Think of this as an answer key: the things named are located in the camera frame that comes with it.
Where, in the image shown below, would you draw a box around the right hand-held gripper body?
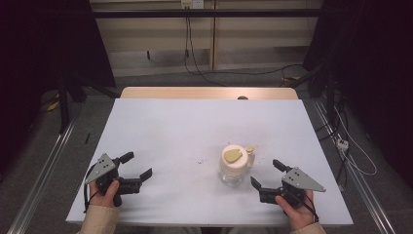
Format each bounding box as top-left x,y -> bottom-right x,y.
258,167 -> 327,210

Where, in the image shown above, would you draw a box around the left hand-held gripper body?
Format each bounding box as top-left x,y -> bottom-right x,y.
85,153 -> 144,208

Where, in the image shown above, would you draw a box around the glass jar with cream lid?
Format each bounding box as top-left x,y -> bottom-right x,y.
217,144 -> 257,188

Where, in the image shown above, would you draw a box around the person's left hand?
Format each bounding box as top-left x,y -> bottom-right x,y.
89,179 -> 121,209

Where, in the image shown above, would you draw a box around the person's right hand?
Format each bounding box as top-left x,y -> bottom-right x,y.
275,189 -> 320,232

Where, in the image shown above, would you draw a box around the white power strip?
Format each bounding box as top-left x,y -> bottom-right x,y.
336,137 -> 350,152

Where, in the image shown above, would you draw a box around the white table mat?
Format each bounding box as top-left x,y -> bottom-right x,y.
65,97 -> 355,227

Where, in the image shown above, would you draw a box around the black metal stand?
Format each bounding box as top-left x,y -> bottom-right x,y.
57,73 -> 120,135
286,62 -> 338,129

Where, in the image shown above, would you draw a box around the black curtain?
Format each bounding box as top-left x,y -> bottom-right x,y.
0,0 -> 117,172
303,0 -> 413,189

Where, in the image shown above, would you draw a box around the black horizontal bar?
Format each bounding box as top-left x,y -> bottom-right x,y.
92,9 -> 325,20

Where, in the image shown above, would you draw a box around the right hand-held gripper black cable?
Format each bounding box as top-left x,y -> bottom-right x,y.
302,194 -> 320,224

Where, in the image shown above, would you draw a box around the hand-held gripper black cable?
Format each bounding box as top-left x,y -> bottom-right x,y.
302,194 -> 320,224
83,164 -> 99,214

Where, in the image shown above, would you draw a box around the left hand-held gripper black cable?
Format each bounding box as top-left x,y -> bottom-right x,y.
83,164 -> 99,214

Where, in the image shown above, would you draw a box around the aluminium floor rail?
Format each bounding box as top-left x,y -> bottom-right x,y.
7,119 -> 78,234
311,98 -> 397,234

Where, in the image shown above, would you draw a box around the white cable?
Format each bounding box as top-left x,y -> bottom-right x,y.
333,106 -> 379,177

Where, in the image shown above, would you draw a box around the black floor cable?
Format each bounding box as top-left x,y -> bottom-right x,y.
194,63 -> 305,78

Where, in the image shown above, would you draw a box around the black hanging cable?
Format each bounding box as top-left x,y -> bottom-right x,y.
183,16 -> 228,88

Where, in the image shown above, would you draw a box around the wooden vertical post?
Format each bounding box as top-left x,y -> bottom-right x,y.
208,0 -> 218,71

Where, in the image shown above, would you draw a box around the white wall socket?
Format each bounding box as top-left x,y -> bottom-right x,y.
180,0 -> 206,10

